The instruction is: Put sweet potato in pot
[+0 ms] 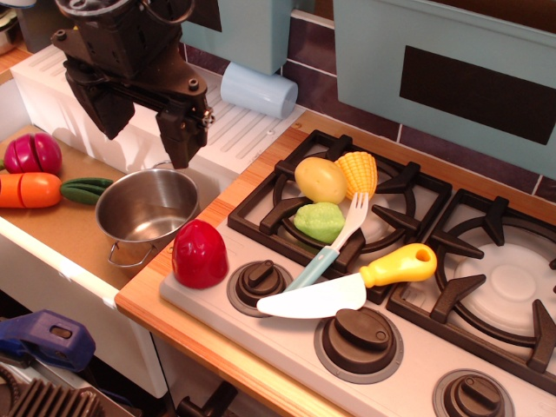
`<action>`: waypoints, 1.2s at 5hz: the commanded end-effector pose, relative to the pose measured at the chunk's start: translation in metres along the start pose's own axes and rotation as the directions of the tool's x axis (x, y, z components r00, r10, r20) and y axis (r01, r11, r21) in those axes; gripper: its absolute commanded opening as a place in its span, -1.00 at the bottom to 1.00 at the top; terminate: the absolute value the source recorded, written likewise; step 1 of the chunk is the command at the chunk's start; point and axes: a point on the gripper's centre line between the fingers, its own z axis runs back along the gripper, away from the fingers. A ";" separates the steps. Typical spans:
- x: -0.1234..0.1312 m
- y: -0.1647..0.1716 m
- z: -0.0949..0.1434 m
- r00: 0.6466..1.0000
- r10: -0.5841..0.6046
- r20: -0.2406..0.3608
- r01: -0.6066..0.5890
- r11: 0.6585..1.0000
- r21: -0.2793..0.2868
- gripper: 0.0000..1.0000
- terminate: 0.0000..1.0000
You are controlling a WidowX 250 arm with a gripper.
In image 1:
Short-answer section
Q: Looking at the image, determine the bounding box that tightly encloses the middle black stove knob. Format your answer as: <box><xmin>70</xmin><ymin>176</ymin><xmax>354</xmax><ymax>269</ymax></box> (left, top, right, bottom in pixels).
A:
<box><xmin>314</xmin><ymin>308</ymin><xmax>404</xmax><ymax>385</ymax></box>

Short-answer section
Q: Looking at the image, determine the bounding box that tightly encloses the light blue plastic cup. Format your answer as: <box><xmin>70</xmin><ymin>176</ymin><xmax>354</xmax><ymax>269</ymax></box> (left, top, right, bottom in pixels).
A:
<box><xmin>221</xmin><ymin>63</ymin><xmax>298</xmax><ymax>119</ymax></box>

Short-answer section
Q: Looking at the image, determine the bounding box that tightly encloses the black stove knob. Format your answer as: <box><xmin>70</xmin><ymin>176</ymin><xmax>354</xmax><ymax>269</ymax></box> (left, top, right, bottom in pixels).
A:
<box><xmin>314</xmin><ymin>308</ymin><xmax>404</xmax><ymax>385</ymax></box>
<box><xmin>432</xmin><ymin>368</ymin><xmax>516</xmax><ymax>417</ymax></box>
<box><xmin>227</xmin><ymin>260</ymin><xmax>293</xmax><ymax>318</ymax></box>

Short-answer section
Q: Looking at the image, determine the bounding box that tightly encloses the left black burner grate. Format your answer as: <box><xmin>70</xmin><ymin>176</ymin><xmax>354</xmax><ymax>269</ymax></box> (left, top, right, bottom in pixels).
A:
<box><xmin>228</xmin><ymin>130</ymin><xmax>452</xmax><ymax>279</ymax></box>

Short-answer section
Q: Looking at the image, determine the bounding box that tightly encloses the grey toy stove top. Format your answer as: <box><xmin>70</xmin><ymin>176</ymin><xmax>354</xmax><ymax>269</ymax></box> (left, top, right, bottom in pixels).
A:
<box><xmin>159</xmin><ymin>129</ymin><xmax>556</xmax><ymax>417</ymax></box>

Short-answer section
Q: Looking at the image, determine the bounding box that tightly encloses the blue clamp handle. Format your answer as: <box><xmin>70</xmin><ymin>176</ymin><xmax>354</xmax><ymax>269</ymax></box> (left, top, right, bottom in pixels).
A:
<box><xmin>1</xmin><ymin>309</ymin><xmax>96</xmax><ymax>372</ymax></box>

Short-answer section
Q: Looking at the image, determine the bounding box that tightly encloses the black burner grate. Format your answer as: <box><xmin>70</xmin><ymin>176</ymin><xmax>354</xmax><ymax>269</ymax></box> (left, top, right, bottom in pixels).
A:
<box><xmin>228</xmin><ymin>130</ymin><xmax>452</xmax><ymax>279</ymax></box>
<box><xmin>387</xmin><ymin>189</ymin><xmax>555</xmax><ymax>394</ymax></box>

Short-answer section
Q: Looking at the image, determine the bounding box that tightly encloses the yellow toy corn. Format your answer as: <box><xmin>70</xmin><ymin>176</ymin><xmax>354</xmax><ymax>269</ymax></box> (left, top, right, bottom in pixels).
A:
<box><xmin>334</xmin><ymin>151</ymin><xmax>378</xmax><ymax>200</ymax></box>

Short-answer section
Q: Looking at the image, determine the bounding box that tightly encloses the right black stove knob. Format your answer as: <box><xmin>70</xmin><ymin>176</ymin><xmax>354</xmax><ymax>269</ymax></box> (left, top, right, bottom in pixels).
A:
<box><xmin>432</xmin><ymin>368</ymin><xmax>516</xmax><ymax>417</ymax></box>

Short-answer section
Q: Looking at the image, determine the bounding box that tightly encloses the left black stove knob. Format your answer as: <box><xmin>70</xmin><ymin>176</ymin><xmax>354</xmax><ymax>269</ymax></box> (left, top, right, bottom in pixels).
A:
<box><xmin>227</xmin><ymin>260</ymin><xmax>293</xmax><ymax>318</ymax></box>

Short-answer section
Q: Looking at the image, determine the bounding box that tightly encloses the stainless steel pot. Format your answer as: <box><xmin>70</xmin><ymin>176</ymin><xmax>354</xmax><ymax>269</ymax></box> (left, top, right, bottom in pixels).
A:
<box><xmin>96</xmin><ymin>168</ymin><xmax>199</xmax><ymax>269</ymax></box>

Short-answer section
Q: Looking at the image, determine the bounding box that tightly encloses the right black burner grate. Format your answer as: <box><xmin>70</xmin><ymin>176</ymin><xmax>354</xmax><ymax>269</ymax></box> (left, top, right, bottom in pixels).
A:
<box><xmin>387</xmin><ymin>189</ymin><xmax>555</xmax><ymax>394</ymax></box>

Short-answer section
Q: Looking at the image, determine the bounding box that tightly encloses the purple toy onion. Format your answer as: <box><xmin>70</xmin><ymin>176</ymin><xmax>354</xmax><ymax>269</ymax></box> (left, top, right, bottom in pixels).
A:
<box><xmin>1</xmin><ymin>132</ymin><xmax>63</xmax><ymax>175</ymax></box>

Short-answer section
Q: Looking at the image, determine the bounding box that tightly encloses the toy knife yellow handle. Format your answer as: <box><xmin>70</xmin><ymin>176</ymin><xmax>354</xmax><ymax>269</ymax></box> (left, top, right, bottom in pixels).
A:
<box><xmin>256</xmin><ymin>243</ymin><xmax>438</xmax><ymax>319</ymax></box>

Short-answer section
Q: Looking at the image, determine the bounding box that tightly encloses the white toy sink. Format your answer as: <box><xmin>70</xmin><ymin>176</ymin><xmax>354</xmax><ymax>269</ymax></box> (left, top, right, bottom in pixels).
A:
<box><xmin>1</xmin><ymin>46</ymin><xmax>301</xmax><ymax>398</ymax></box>

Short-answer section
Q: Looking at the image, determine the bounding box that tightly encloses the light blue range hood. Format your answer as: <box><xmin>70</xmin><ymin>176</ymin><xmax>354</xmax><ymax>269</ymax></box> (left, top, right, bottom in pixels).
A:
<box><xmin>182</xmin><ymin>1</ymin><xmax>297</xmax><ymax>75</ymax></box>

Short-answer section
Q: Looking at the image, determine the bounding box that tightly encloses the red toy bell pepper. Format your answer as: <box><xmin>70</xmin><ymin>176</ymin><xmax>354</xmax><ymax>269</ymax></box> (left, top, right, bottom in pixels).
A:
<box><xmin>172</xmin><ymin>219</ymin><xmax>228</xmax><ymax>289</ymax></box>

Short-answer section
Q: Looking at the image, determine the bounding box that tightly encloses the light blue cabinet door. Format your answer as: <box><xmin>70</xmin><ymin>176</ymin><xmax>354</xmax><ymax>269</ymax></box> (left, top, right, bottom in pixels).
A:
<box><xmin>334</xmin><ymin>1</ymin><xmax>555</xmax><ymax>175</ymax></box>

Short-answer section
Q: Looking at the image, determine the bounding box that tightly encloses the white and blue toy fork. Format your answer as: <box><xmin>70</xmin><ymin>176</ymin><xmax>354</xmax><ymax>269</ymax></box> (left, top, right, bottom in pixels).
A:
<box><xmin>285</xmin><ymin>193</ymin><xmax>369</xmax><ymax>292</ymax></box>

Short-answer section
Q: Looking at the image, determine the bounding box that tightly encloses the orange toy carrot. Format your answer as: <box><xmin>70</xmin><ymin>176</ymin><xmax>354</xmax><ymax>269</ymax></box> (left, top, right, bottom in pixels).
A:
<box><xmin>1</xmin><ymin>172</ymin><xmax>114</xmax><ymax>209</ymax></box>

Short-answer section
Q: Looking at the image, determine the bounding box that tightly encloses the yellow toy sweet potato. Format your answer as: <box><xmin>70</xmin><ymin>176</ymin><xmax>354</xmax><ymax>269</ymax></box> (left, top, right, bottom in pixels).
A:
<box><xmin>295</xmin><ymin>157</ymin><xmax>348</xmax><ymax>204</ymax></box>

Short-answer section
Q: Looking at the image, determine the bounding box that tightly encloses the green toy lettuce piece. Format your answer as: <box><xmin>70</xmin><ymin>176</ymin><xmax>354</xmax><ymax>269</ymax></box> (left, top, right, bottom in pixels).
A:
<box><xmin>294</xmin><ymin>202</ymin><xmax>345</xmax><ymax>244</ymax></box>

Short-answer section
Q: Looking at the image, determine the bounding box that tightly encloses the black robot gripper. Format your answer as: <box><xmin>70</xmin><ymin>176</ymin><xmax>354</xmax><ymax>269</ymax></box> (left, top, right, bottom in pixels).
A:
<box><xmin>51</xmin><ymin>1</ymin><xmax>214</xmax><ymax>169</ymax></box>

